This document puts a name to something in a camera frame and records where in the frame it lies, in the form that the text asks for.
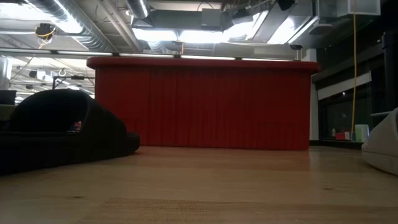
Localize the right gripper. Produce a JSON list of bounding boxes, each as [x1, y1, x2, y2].
[[277, 0, 295, 11]]

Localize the grey slide sandal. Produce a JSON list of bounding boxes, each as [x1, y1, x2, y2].
[[361, 107, 398, 177]]

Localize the black slide sandal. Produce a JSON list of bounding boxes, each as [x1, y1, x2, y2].
[[0, 89, 141, 175]]

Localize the red plastic bin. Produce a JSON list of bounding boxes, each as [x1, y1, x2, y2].
[[86, 56, 321, 152]]

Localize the grey ceiling junction box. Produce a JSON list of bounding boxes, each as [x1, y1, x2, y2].
[[201, 8, 222, 27]]

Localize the long ceiling light bar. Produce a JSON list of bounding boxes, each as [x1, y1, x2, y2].
[[0, 48, 301, 62]]

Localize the white green container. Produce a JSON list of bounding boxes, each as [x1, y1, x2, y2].
[[354, 124, 370, 143]]

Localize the black pole stand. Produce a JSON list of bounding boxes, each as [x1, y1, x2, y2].
[[52, 75, 96, 91]]

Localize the black flat monitor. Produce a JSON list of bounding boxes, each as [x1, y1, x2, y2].
[[0, 90, 17, 106]]

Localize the yellow extension cable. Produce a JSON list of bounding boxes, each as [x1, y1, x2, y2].
[[350, 0, 358, 141]]

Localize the small silver ventilation duct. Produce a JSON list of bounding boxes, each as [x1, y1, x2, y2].
[[126, 0, 150, 19]]

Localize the black aluminium frame rails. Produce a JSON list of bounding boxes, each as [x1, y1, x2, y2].
[[309, 139, 364, 151]]

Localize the large silver ventilation duct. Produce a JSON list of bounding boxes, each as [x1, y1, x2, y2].
[[26, 0, 118, 53]]

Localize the black ceiling cable reel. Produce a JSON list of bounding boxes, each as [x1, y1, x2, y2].
[[34, 22, 57, 41]]

